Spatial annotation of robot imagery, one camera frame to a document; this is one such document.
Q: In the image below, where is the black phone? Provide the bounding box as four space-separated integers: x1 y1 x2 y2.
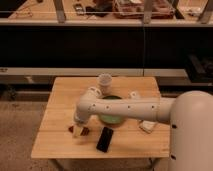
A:
96 127 114 152

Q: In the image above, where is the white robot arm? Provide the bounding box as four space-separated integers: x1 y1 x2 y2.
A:
74 87 213 171

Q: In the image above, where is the dark red pepper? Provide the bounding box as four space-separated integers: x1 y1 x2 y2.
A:
68 126 90 136

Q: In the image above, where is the tray of items on shelf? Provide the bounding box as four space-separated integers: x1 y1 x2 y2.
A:
112 0 175 19

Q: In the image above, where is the wooden table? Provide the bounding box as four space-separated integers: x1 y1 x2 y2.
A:
31 77 170 159

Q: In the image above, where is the green bowl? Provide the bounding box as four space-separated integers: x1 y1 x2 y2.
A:
99 95 124 125

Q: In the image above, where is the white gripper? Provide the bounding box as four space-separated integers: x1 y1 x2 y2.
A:
73 111 88 138

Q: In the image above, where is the dark box at right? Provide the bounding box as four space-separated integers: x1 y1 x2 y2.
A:
185 55 213 83

